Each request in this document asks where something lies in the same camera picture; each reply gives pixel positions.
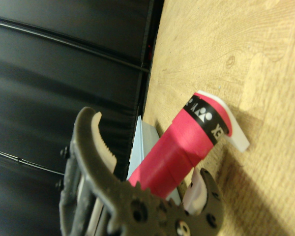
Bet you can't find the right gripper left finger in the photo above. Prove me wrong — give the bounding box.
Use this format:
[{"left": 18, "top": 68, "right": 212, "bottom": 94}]
[{"left": 56, "top": 106, "right": 169, "bottom": 236}]

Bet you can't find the blue litter tray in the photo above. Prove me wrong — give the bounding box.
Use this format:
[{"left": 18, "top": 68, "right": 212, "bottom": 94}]
[{"left": 126, "top": 115, "right": 184, "bottom": 206}]

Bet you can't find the curtain stand pole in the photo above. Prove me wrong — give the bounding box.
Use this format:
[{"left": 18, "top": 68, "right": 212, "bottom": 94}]
[
  {"left": 0, "top": 148, "right": 66, "bottom": 177},
  {"left": 0, "top": 16, "right": 151, "bottom": 73}
]

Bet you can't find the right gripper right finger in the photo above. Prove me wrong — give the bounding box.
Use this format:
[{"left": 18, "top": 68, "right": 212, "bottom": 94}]
[{"left": 168, "top": 168, "right": 225, "bottom": 236}]

